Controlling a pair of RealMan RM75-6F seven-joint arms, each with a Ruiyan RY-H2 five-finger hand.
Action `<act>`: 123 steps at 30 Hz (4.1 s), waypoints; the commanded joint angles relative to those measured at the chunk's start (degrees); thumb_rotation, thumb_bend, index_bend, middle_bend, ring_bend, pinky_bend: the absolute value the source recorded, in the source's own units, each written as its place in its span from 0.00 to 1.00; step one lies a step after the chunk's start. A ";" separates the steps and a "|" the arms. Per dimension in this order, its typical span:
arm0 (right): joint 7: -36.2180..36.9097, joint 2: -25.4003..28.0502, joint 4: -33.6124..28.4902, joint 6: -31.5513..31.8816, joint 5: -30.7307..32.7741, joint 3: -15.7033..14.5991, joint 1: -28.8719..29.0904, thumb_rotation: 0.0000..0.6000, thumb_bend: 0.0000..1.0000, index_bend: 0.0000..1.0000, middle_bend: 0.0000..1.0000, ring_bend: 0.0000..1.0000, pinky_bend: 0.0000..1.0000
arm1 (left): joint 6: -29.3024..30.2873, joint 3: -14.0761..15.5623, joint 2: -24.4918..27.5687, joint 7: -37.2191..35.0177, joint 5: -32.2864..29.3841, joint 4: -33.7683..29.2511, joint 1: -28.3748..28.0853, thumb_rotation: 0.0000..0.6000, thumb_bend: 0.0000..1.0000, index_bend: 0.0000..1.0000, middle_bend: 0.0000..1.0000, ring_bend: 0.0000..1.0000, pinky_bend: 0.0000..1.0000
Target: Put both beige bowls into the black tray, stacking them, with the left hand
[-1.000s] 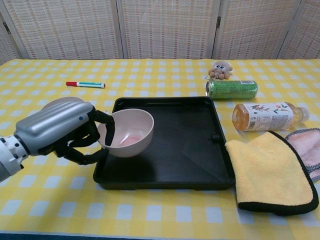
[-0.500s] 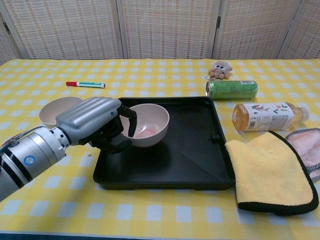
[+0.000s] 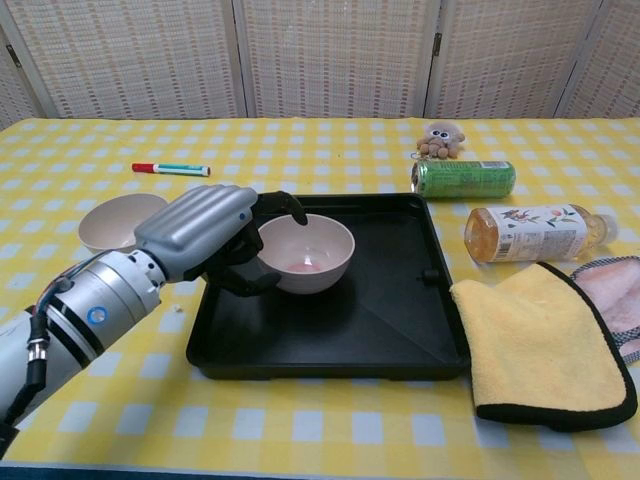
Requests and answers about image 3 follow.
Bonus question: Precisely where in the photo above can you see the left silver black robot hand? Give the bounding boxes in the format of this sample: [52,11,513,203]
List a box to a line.
[133,184,309,299]

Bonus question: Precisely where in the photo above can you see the plain beige bowl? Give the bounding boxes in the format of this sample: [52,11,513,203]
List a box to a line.
[78,193,169,254]

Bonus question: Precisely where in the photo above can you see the beige bowl with pink stain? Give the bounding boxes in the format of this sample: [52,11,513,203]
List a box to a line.
[257,213,356,295]

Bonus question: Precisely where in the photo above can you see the black square plastic tray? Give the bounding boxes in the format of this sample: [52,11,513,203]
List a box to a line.
[185,193,471,381]

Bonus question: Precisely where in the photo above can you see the white marker with red cap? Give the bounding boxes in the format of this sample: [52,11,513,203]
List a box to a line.
[131,162,211,178]

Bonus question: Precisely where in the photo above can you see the yellow white checkered tablecloth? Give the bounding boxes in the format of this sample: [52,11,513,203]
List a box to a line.
[0,117,640,471]

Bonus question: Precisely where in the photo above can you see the beige woven folding screen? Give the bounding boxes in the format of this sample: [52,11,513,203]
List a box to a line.
[0,0,640,126]

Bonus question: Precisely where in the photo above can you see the green drink can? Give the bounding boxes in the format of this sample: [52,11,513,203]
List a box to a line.
[410,159,517,200]

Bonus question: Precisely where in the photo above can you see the tea bottle with white label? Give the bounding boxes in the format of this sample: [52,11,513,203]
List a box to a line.
[464,203,620,265]

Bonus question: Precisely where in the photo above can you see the yellow cloth with black edge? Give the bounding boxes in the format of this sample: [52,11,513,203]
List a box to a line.
[449,261,639,432]

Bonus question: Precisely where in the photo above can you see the pink cloth with grey edge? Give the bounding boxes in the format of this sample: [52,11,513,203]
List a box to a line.
[569,255,640,364]

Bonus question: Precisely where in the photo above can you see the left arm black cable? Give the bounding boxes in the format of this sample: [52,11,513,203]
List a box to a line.
[0,314,51,441]

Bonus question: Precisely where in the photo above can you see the brown plush toy keychain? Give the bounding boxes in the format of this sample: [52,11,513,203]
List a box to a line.
[417,122,469,161]

